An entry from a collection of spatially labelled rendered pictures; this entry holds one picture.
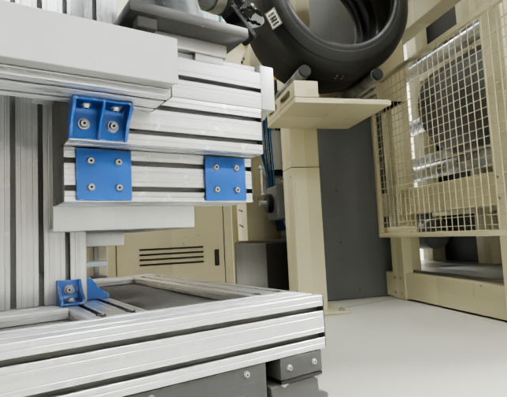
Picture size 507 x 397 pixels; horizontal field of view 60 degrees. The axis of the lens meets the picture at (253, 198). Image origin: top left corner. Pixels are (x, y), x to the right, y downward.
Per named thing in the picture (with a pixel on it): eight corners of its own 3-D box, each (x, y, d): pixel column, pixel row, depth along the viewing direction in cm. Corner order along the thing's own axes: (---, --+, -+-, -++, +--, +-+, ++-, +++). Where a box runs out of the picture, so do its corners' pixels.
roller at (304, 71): (282, 106, 187) (272, 106, 186) (281, 96, 187) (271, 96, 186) (312, 76, 153) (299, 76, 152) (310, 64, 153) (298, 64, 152)
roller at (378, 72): (333, 97, 193) (342, 98, 194) (332, 107, 192) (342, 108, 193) (372, 66, 159) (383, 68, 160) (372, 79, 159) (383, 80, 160)
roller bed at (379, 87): (357, 113, 211) (352, 53, 214) (384, 113, 215) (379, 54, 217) (377, 100, 192) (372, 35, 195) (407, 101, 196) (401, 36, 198)
